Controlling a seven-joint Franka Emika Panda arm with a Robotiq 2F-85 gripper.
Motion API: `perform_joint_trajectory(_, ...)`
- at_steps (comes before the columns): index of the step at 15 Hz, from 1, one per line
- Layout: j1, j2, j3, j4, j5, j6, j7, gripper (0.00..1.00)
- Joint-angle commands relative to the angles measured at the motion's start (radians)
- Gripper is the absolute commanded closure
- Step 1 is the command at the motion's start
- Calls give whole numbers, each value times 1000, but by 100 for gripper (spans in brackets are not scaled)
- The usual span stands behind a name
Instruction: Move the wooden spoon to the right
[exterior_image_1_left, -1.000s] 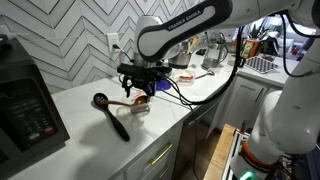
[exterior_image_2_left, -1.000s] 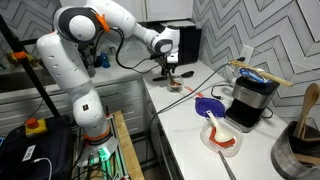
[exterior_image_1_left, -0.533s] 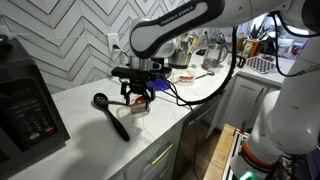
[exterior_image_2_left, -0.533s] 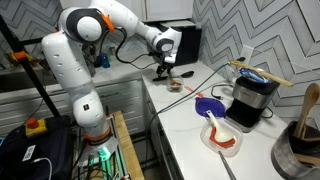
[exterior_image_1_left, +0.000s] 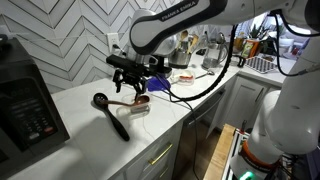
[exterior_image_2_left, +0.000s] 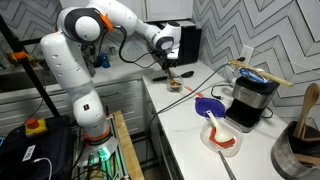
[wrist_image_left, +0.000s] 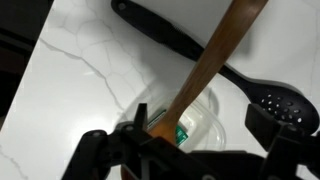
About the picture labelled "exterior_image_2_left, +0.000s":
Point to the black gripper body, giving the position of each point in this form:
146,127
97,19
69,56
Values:
168,61

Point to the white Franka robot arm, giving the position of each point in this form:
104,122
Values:
66,66

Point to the black ladle spoon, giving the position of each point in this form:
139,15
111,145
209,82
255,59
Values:
188,74

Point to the large light wooden spoon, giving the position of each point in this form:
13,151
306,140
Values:
311,96

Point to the small red utensil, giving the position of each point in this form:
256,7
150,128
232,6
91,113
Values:
191,90

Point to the black box appliance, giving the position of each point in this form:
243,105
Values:
191,46

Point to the white drawer cabinet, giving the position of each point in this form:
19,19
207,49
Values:
126,96

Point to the blue plastic lid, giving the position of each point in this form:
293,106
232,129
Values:
205,108

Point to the blue bottle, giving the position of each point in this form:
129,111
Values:
105,61

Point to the red silicone piece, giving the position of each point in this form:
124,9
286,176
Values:
213,138

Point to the blue white packet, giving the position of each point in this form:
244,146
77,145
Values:
253,75

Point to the black steel coffee maker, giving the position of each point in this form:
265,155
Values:
250,96

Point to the white plastic ladle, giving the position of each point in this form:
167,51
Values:
225,135

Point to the wooden bench board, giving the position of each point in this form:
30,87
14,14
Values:
128,150

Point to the clear plastic container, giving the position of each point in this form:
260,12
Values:
238,137

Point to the long wooden spatula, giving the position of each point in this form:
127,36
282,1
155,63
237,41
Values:
276,80

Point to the black metal pole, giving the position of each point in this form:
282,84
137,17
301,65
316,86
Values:
37,80

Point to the black bag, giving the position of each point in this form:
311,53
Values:
56,150

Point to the grey utensil holder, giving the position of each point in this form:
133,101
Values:
283,156

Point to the red emergency stop button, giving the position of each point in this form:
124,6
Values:
36,128

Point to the orange clamp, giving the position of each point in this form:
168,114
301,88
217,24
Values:
19,55

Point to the white QR label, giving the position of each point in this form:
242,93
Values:
29,153

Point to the light wooden utensil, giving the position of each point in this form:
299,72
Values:
306,159

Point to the black camera stand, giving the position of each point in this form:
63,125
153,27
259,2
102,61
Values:
90,60

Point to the white wall outlet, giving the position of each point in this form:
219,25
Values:
247,52

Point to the green-lit robot base mount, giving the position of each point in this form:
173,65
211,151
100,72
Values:
103,153

